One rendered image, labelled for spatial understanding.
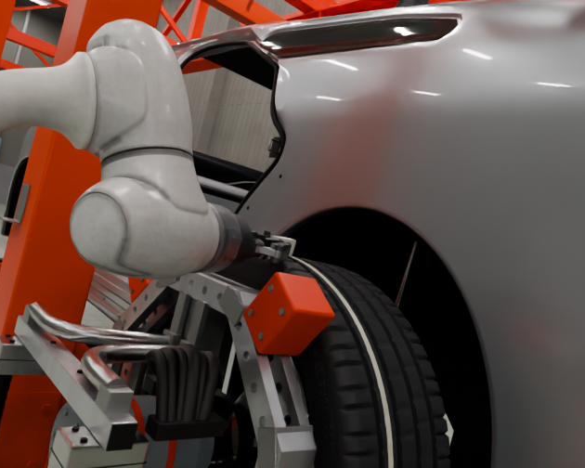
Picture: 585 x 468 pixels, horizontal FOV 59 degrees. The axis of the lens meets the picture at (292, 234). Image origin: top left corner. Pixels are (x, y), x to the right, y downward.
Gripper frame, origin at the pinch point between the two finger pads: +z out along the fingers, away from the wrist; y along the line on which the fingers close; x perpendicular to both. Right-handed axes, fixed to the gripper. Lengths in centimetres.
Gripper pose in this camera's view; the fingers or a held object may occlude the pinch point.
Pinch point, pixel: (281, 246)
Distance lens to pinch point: 87.1
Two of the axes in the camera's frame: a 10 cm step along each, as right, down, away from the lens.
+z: 4.1, 0.7, 9.1
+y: 8.6, 2.9, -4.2
